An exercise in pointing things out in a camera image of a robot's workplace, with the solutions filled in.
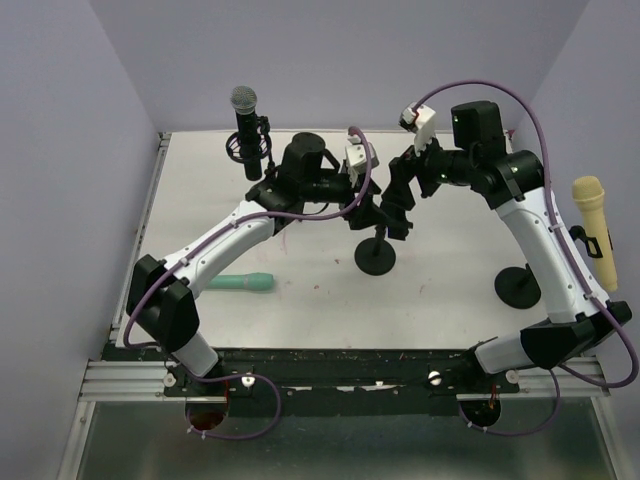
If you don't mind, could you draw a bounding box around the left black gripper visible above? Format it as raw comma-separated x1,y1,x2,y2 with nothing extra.
300,166,390,230

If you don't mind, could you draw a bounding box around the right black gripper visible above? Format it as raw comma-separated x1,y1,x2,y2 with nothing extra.
380,124,475,210

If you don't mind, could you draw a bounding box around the black round-base mic stand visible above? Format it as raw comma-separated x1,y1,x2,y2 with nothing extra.
354,225,396,276

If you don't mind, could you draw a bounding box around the teal microphone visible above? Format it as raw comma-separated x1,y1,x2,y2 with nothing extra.
207,272,275,292

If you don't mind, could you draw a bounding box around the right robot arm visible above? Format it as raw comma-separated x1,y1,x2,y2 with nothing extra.
382,101,631,392

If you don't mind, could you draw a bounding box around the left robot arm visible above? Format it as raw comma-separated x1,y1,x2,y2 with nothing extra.
125,127,377,395

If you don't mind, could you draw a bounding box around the black tripod mic stand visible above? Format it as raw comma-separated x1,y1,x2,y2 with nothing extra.
225,116,276,180

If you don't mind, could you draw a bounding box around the right black round-base stand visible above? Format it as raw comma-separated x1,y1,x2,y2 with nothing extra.
494,225,603,310

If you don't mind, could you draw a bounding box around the black microphone silver grille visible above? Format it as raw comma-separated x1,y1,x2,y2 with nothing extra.
230,86,262,181

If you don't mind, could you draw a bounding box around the cream microphone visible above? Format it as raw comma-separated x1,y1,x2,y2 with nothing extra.
572,176,618,292

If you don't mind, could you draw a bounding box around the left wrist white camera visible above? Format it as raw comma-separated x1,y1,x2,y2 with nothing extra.
345,135,367,187

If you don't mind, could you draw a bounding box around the wrist white camera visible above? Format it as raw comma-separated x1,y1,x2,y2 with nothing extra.
345,135,367,187
399,102,436,155

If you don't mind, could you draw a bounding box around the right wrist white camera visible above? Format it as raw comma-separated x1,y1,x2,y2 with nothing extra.
399,102,436,155

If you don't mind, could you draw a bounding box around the black mounting rail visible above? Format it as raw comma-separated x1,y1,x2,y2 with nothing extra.
164,348,519,417

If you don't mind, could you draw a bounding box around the aluminium frame rail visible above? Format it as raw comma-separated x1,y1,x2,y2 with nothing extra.
80,348,610,401

